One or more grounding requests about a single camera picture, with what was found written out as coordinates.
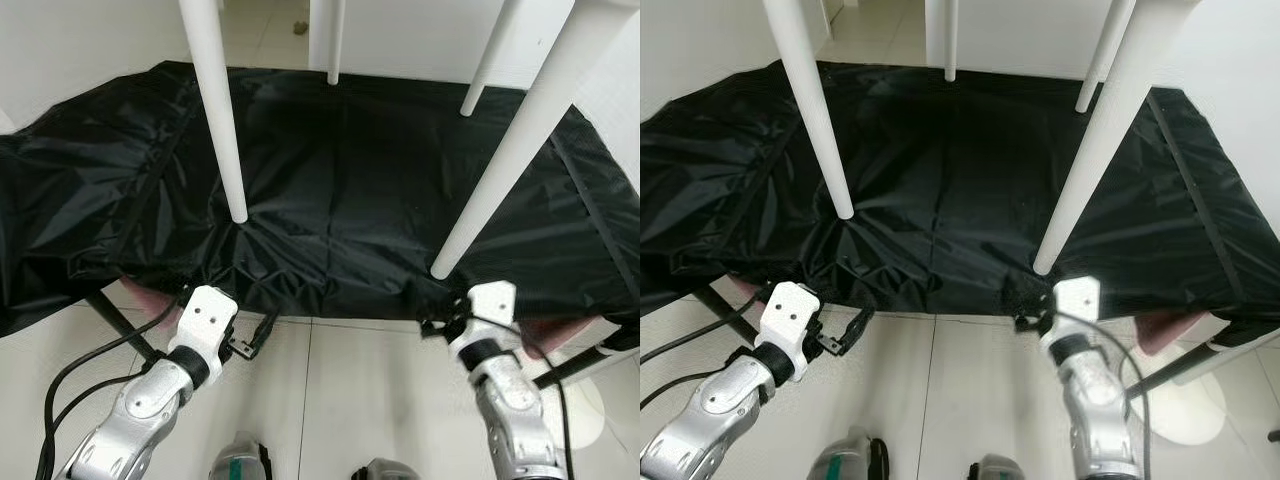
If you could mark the pink table frame corner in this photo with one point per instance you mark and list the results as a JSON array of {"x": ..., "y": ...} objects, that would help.
[
  {"x": 560, "y": 332},
  {"x": 1180, "y": 328}
]

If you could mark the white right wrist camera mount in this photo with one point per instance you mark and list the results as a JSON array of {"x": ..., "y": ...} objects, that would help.
[
  {"x": 490, "y": 300},
  {"x": 1078, "y": 295}
]

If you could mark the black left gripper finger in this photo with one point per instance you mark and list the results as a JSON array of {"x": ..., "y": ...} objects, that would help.
[
  {"x": 862, "y": 325},
  {"x": 270, "y": 328}
]

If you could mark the black table cloth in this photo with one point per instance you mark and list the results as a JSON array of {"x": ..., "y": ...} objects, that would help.
[
  {"x": 350, "y": 180},
  {"x": 960, "y": 180}
]

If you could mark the grey robot left leg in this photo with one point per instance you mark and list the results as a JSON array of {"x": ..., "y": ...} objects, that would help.
[
  {"x": 240, "y": 458},
  {"x": 848, "y": 455}
]

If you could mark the white plastic table leg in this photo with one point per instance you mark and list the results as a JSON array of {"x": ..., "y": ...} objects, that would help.
[
  {"x": 1100, "y": 150},
  {"x": 220, "y": 110},
  {"x": 815, "y": 110},
  {"x": 336, "y": 40},
  {"x": 1105, "y": 50},
  {"x": 490, "y": 60},
  {"x": 950, "y": 40},
  {"x": 510, "y": 160}
]

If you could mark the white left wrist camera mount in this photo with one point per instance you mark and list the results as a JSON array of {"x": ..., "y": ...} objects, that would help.
[
  {"x": 205, "y": 315},
  {"x": 790, "y": 312}
]

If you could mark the grey robot leg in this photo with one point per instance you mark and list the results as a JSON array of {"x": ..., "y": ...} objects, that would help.
[
  {"x": 385, "y": 470},
  {"x": 240, "y": 458},
  {"x": 848, "y": 455},
  {"x": 997, "y": 468}
]

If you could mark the grey robot right leg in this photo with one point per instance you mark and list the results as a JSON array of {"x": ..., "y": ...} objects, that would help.
[
  {"x": 385, "y": 470},
  {"x": 997, "y": 468}
]

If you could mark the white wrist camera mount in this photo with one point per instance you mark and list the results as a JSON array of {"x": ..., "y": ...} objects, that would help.
[
  {"x": 205, "y": 315},
  {"x": 790, "y": 312},
  {"x": 1078, "y": 295},
  {"x": 490, "y": 300}
]

